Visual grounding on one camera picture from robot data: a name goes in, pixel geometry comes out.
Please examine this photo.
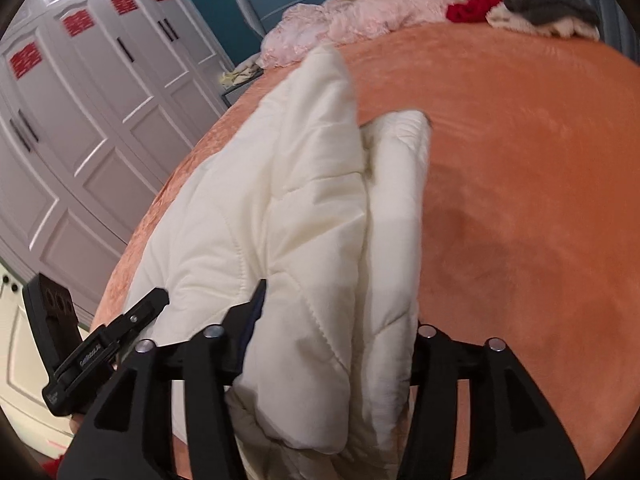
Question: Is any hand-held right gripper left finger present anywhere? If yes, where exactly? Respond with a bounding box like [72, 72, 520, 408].
[59, 280, 268, 480]

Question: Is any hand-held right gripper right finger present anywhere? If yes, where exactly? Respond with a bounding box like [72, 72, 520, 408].
[397, 324, 586, 480]

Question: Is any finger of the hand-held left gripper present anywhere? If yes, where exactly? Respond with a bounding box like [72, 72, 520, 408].
[102, 287, 171, 349]

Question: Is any cream quilted jacket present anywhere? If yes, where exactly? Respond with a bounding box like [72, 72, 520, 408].
[122, 42, 433, 480]

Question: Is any cream door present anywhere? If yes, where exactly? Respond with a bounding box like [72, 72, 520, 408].
[0, 255, 96, 456]

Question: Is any white panelled wardrobe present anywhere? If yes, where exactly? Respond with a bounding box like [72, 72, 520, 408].
[0, 0, 236, 328]

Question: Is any orange bed blanket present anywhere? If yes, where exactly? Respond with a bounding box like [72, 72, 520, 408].
[92, 22, 640, 480]

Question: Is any blue-grey nightstand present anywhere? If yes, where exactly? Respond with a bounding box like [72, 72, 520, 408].
[221, 77, 261, 108]

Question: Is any pale yellow cloth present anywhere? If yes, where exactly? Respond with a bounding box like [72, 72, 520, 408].
[221, 57, 266, 86]

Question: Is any pink fluffy blanket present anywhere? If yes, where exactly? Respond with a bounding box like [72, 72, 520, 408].
[260, 0, 468, 68]

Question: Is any beige garment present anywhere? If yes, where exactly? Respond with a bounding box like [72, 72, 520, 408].
[485, 2, 601, 41]

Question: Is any grey garment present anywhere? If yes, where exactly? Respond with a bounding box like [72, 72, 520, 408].
[502, 0, 601, 26]

